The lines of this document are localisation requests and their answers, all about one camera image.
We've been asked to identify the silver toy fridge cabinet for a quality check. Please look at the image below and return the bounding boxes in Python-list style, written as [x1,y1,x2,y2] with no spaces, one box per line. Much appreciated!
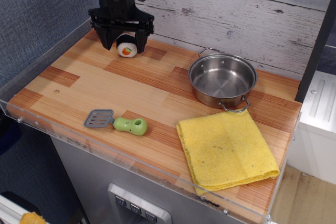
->
[52,137,265,223]

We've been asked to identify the black vertical post right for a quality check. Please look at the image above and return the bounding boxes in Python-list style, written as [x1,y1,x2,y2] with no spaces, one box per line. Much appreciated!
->
[295,0,335,103]

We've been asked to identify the yellow folded cloth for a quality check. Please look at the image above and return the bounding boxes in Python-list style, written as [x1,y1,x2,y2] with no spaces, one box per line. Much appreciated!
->
[176,111,280,196]

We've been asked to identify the silver dispenser button panel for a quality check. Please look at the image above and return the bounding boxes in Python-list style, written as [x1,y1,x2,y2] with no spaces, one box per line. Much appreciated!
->
[108,183,172,223]

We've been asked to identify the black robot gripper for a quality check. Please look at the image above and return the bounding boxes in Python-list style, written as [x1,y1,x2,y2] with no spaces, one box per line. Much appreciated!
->
[88,0,154,53]

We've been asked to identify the small steel pot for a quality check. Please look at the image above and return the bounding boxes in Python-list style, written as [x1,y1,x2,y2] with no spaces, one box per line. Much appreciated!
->
[188,48,258,113]

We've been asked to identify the white ribbed box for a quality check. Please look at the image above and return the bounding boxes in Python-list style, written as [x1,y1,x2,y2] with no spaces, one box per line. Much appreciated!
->
[287,71,335,184]

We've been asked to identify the plush sushi roll toy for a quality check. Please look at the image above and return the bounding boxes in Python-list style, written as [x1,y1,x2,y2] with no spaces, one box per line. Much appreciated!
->
[116,34,138,58]

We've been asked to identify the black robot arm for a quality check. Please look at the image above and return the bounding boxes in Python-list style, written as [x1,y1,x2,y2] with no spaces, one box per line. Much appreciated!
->
[88,0,154,53]

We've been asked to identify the toy spatula green handle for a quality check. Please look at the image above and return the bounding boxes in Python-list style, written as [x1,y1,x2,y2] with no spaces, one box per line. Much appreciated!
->
[84,109,148,136]

